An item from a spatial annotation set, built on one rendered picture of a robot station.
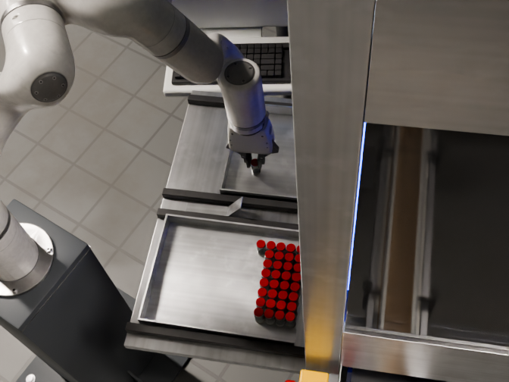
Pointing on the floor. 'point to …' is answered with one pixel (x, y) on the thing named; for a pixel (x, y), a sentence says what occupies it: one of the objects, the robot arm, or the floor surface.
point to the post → (327, 158)
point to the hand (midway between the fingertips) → (254, 158)
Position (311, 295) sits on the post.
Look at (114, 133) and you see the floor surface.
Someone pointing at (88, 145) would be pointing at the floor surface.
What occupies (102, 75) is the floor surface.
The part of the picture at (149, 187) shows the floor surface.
